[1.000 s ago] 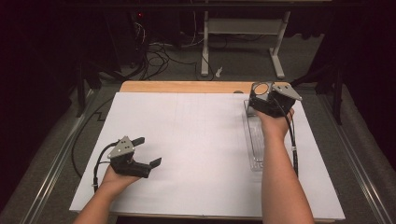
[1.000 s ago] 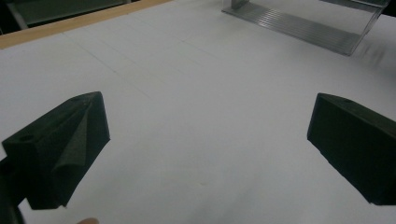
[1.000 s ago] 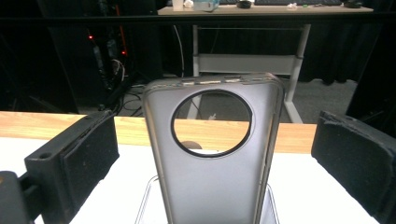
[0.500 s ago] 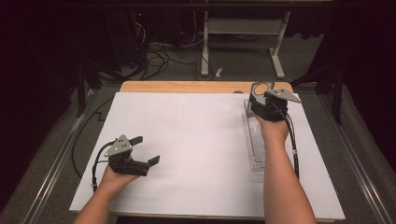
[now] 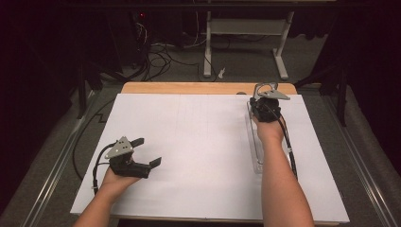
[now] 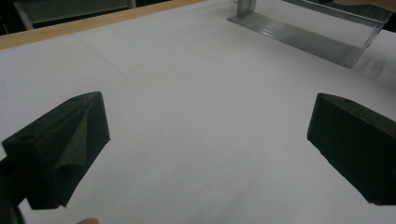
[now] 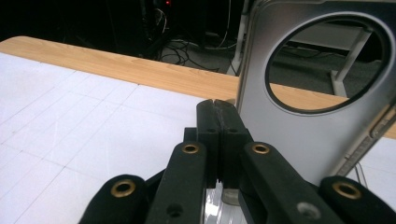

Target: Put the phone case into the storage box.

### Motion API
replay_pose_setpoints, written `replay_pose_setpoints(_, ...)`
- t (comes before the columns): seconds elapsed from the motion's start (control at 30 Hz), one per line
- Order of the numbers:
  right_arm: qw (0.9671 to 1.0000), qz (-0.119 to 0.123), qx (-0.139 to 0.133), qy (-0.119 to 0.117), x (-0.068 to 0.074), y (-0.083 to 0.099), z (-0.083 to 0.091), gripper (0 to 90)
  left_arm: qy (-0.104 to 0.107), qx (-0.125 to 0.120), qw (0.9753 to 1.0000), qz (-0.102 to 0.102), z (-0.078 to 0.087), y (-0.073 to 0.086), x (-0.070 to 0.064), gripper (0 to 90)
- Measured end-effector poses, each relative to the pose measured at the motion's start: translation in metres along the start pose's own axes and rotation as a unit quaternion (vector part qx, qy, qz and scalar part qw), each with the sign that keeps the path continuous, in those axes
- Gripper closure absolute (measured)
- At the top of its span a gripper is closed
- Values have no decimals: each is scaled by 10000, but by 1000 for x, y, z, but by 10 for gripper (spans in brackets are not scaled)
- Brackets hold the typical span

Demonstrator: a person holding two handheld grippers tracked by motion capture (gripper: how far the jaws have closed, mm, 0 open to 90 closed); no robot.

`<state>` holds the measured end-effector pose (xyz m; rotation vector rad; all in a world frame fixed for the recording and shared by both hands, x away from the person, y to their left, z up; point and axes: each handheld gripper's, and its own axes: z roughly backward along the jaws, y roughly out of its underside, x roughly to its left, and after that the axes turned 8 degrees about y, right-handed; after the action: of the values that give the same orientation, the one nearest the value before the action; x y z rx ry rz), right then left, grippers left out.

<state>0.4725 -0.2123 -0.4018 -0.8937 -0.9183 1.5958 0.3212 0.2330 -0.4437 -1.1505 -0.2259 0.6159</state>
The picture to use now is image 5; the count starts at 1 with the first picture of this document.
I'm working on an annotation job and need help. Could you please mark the metal floor rail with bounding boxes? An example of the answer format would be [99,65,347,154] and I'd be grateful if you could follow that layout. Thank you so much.
[22,89,97,227]
[321,94,401,227]

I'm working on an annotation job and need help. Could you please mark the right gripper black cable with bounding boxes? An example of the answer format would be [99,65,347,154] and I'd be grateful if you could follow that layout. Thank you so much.
[277,113,299,182]

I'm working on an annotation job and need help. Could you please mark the clear plastic tray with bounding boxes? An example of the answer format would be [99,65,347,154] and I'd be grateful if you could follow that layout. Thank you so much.
[246,100,292,174]

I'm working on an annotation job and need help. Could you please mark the black stand leg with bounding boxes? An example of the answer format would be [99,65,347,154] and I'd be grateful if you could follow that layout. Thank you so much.
[294,62,348,128]
[75,61,127,120]

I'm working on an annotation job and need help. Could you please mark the white metal stand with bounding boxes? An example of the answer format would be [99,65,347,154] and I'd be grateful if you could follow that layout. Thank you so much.
[202,10,296,80]

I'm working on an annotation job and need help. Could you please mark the bundle of floor cables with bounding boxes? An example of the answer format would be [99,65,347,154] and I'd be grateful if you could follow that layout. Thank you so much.
[133,18,204,82]

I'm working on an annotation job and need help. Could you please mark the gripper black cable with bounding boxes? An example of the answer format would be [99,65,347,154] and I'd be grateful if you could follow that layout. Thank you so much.
[92,141,118,195]
[277,113,299,182]

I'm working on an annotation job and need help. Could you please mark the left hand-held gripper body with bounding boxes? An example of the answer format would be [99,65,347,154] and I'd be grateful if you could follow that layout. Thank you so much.
[104,135,152,180]

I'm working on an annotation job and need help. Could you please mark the white table sheet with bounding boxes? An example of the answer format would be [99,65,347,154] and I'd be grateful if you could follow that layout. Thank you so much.
[69,93,350,224]

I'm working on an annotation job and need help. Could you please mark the person's left hand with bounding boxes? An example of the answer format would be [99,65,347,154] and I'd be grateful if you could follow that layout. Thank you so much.
[99,167,142,199]

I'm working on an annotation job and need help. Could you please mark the long black floor cable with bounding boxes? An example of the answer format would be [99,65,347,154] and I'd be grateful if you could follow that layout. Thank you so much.
[71,96,118,182]

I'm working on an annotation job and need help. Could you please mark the person's right hand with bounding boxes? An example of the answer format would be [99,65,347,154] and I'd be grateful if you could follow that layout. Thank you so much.
[252,114,286,144]

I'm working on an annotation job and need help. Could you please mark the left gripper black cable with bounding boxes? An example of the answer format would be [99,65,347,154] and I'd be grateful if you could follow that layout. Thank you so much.
[92,141,118,195]

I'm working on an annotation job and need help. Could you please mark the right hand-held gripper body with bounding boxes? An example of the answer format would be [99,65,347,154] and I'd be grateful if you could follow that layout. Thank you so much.
[249,89,291,124]

